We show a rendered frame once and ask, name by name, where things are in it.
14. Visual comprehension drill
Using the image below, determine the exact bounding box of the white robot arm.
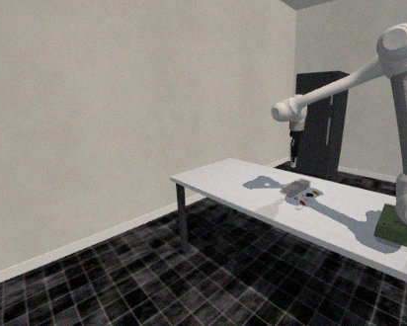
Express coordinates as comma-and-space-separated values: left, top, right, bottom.
271, 24, 407, 225

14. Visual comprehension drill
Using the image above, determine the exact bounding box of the grey three-compartment bin rack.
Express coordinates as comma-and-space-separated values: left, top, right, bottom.
282, 178, 311, 197

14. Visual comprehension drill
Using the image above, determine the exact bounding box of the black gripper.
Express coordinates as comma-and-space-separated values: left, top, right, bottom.
289, 131, 302, 168

